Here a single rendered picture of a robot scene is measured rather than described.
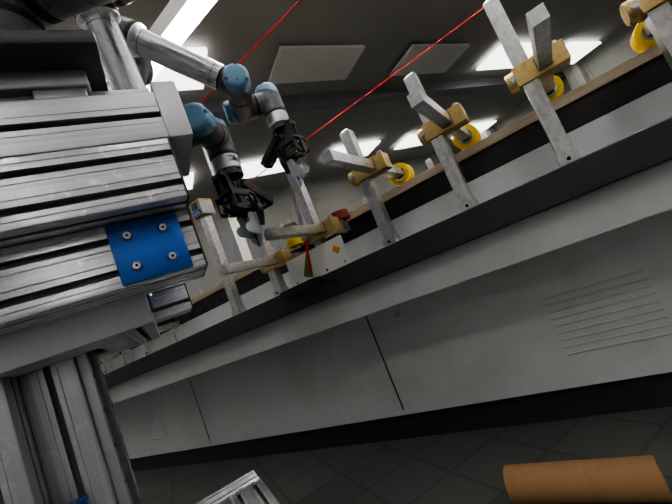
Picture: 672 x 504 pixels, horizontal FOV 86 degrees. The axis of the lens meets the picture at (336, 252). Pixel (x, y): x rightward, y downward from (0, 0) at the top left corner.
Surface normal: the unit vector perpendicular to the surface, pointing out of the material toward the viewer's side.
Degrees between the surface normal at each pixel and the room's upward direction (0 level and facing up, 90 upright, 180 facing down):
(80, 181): 90
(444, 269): 90
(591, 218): 90
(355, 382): 90
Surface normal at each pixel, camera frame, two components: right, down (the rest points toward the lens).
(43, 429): 0.40, -0.27
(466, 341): -0.53, 0.10
